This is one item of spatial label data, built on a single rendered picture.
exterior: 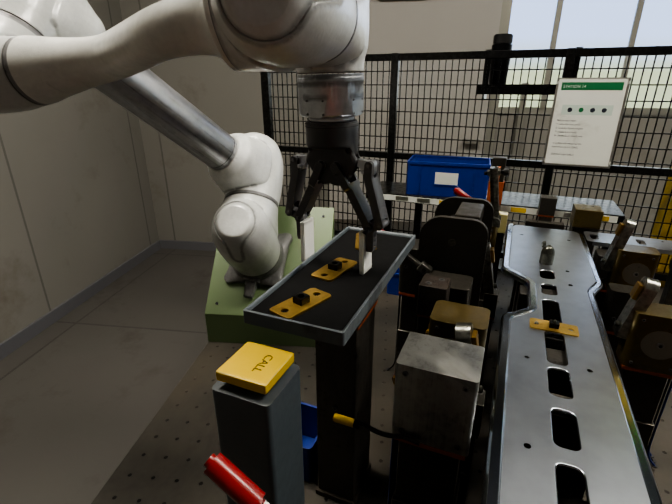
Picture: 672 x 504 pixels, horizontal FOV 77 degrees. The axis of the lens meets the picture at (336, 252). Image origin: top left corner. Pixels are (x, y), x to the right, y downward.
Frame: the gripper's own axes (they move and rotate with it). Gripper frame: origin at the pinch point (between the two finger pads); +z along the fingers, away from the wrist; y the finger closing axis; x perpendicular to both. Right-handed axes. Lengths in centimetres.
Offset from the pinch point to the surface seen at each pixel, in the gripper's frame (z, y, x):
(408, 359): 7.2, 16.7, -11.3
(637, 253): 17, 47, 67
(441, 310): 10.9, 15.3, 8.0
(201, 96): -12, -244, 207
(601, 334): 20, 40, 29
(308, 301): 1.5, 3.2, -13.0
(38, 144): 8, -256, 82
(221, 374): 1.6, 3.4, -29.3
